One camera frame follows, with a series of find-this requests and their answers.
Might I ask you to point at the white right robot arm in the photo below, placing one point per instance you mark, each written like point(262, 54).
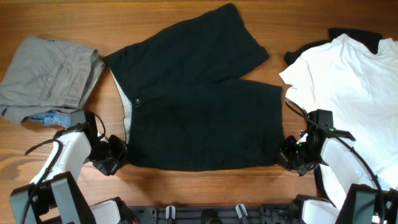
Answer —
point(348, 174)

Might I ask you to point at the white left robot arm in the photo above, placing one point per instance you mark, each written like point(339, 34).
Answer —
point(53, 195)

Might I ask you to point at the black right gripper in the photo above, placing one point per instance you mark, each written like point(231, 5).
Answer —
point(285, 157)

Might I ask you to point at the blue denim garment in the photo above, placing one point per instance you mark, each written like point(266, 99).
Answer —
point(53, 118)

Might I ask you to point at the grey folded shorts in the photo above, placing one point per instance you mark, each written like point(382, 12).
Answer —
point(48, 75)

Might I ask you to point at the black garment under white shirt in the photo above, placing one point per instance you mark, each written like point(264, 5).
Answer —
point(367, 38)

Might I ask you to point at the white t-shirt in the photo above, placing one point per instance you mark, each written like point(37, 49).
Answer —
point(360, 88)

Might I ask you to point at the black shorts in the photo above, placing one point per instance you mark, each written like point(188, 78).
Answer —
point(192, 108)

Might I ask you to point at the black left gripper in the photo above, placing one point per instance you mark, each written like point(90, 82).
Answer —
point(111, 168)

